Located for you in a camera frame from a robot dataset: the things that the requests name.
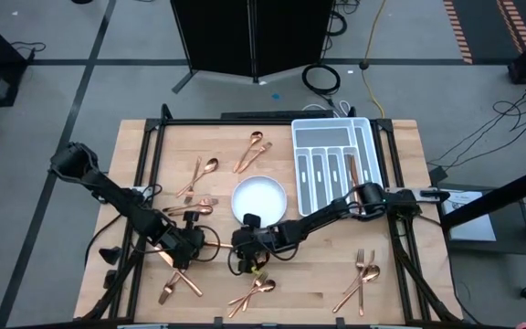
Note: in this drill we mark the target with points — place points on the white round plate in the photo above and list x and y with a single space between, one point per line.
258 196

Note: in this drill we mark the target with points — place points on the black folding screen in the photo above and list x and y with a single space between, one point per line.
217 36

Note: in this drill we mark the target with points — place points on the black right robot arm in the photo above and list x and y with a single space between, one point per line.
322 218

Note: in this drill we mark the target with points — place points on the black diagonal beam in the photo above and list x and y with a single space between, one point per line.
496 199

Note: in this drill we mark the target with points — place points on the white paper sheet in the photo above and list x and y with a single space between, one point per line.
473 228

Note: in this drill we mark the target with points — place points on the copper spoon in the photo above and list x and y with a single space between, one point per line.
371 273
256 135
206 210
212 165
267 286

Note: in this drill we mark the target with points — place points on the white cutlery tray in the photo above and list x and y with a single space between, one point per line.
320 137

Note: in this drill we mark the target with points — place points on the long black bar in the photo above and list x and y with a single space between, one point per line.
276 114

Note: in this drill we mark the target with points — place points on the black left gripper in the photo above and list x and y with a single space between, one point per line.
185 247

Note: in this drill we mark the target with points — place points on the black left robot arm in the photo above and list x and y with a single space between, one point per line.
85 171

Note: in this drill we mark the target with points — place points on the black frame foot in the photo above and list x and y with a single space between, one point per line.
110 256
110 279

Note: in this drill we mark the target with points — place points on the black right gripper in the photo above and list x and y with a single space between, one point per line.
263 240

